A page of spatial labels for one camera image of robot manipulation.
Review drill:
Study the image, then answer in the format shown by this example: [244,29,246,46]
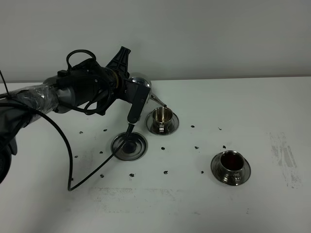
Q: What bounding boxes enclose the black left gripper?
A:
[96,46,132,116]

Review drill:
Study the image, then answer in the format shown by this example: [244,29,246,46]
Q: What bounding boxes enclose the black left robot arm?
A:
[0,47,131,181]

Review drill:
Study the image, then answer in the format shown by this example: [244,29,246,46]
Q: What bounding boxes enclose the far stainless steel teacup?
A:
[152,107,173,134]

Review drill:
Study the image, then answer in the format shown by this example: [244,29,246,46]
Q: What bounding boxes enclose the stainless steel teacup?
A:
[220,150,244,181]
[152,107,173,134]

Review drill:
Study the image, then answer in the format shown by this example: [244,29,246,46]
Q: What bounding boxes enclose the far stainless steel saucer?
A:
[145,112,179,136]

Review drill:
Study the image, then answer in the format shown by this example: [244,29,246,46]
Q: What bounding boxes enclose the stainless steel teapot saucer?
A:
[110,132,148,161]

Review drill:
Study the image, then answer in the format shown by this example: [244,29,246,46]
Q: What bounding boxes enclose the near stainless steel saucer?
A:
[210,151,251,186]

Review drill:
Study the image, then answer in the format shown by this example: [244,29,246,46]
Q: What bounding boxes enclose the near stainless steel teacup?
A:
[220,150,244,181]

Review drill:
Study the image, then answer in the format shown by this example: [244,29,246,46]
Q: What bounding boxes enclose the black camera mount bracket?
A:
[123,79,151,124]

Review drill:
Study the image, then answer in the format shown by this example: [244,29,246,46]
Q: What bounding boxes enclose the black camera cable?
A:
[0,103,136,192]

